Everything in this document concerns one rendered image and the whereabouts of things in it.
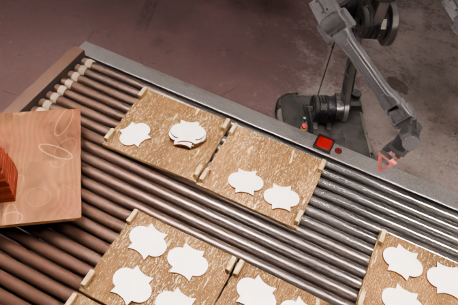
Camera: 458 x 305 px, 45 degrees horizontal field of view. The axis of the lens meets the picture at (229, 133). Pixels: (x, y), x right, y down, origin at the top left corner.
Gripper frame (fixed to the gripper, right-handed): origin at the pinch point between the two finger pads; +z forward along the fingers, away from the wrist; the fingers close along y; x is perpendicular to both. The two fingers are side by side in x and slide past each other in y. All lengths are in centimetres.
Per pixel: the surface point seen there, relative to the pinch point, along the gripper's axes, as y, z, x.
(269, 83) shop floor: 134, 79, 116
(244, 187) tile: -25, 31, 34
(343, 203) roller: -1.0, 24.3, 4.4
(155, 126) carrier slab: -28, 35, 80
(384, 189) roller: 16.1, 18.0, -3.0
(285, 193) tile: -16.0, 27.1, 21.8
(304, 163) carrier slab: 0.9, 22.4, 26.2
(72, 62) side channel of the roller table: -30, 38, 133
